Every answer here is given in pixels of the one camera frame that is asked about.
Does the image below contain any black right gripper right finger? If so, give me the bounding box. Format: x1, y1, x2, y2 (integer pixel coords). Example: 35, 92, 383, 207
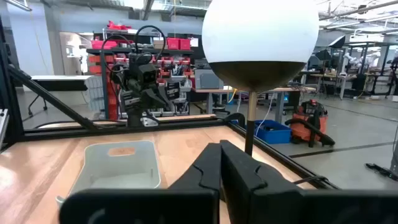
220, 139, 398, 224

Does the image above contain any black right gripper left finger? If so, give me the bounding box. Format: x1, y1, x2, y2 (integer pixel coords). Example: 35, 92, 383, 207
58, 142, 222, 224

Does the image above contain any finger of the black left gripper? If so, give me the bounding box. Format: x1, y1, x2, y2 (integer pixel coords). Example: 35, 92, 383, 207
143, 88, 162, 109
155, 88, 172, 107

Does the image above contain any grey plastic bin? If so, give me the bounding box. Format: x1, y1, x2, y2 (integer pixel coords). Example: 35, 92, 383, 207
55, 139, 162, 208

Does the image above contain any grey equipment box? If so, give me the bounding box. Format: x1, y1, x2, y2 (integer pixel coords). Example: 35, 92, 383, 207
194, 68, 224, 90

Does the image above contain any metal shelf with red bins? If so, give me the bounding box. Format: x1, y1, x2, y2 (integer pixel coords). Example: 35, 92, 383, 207
86, 20, 195, 122

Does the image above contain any blue crate with black items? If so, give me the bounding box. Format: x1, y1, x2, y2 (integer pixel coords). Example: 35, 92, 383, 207
231, 119, 292, 145

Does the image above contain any white rolling table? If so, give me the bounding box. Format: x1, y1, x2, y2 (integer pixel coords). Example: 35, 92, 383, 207
27, 74, 105, 118

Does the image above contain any orange shop vacuum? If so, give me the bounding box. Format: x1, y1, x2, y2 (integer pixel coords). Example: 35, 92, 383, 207
284, 98, 336, 149

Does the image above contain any wooden workbench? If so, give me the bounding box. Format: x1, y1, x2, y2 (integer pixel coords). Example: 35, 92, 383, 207
191, 86, 317, 124

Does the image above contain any black floor power strip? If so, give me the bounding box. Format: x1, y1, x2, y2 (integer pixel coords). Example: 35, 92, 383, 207
364, 162, 398, 182

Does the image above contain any distant robot workstation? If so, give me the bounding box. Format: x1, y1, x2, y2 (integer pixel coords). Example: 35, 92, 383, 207
298, 34, 398, 100

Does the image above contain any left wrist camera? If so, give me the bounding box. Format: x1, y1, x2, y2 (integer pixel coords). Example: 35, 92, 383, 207
137, 63, 159, 84

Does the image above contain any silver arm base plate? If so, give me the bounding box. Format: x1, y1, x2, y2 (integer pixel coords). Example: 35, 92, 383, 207
140, 116, 159, 128

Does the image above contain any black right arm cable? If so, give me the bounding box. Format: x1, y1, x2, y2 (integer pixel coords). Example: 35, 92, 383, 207
291, 174, 329, 185

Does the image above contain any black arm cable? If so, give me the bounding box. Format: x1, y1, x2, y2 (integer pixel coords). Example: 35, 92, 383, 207
100, 24, 168, 82
291, 174, 329, 185

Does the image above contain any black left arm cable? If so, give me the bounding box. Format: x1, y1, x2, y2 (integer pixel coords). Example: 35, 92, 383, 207
100, 24, 168, 82

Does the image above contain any black arched handle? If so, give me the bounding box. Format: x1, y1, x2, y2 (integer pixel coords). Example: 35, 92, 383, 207
223, 111, 247, 129

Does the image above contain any black aluminium table frame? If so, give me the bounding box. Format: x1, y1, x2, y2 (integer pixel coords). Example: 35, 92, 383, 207
0, 15, 340, 190

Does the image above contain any silver metal bracket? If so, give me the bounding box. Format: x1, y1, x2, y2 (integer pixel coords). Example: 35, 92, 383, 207
0, 108, 10, 149

